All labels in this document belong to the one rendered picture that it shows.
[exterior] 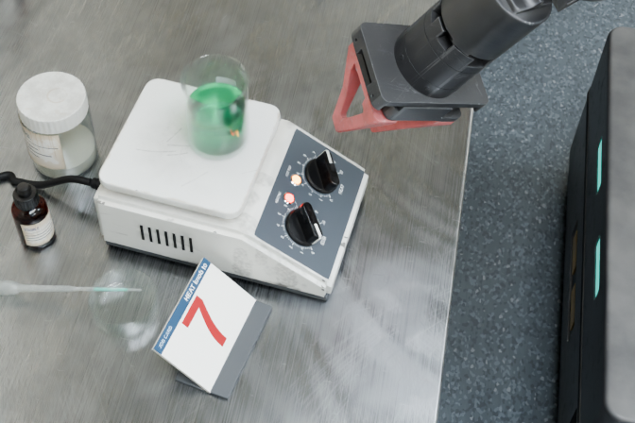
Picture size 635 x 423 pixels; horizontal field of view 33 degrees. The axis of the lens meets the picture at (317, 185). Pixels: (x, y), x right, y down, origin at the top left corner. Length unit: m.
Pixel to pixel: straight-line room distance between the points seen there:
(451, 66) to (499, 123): 1.30
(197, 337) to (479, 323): 0.99
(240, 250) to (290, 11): 0.34
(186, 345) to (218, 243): 0.08
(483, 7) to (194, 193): 0.28
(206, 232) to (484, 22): 0.28
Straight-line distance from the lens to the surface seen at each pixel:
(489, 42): 0.74
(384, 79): 0.77
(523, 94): 2.12
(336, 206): 0.91
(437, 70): 0.76
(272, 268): 0.87
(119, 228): 0.90
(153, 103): 0.92
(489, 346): 1.77
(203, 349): 0.86
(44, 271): 0.93
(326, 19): 1.11
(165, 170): 0.87
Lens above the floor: 1.51
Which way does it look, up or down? 52 degrees down
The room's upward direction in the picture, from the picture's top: 3 degrees clockwise
